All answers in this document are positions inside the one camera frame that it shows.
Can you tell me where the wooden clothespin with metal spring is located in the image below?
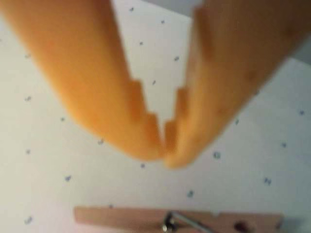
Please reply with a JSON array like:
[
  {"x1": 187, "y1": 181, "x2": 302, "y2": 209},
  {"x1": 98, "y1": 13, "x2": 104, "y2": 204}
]
[{"x1": 74, "y1": 205, "x2": 284, "y2": 233}]

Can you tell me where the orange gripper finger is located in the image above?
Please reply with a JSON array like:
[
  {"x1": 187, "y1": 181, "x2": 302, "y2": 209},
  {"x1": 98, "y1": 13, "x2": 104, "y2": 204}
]
[
  {"x1": 0, "y1": 0, "x2": 163, "y2": 163},
  {"x1": 163, "y1": 0, "x2": 311, "y2": 170}
]

